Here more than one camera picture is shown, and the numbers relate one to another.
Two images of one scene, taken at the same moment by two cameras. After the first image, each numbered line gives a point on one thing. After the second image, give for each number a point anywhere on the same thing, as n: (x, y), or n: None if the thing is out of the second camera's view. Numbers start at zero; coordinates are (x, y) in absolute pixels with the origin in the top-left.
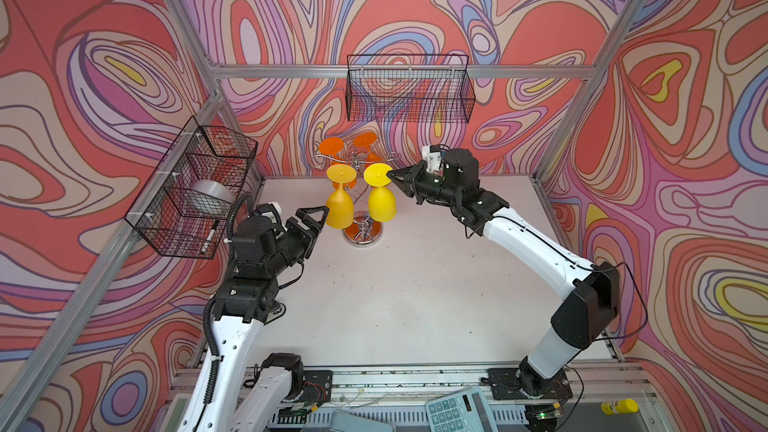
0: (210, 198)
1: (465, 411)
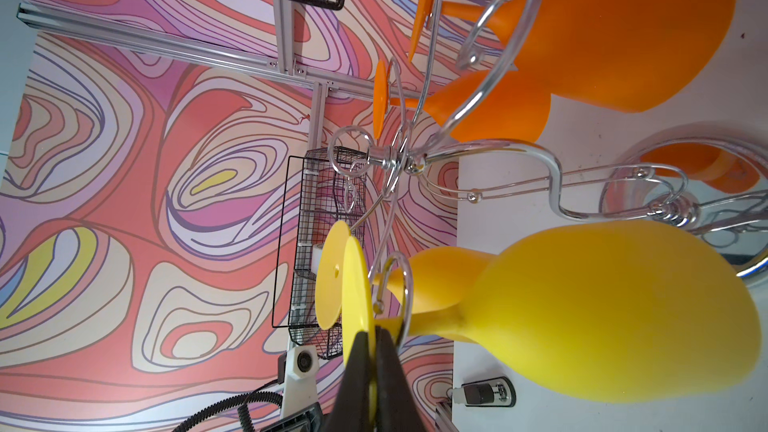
0: (315, 256)
1: None
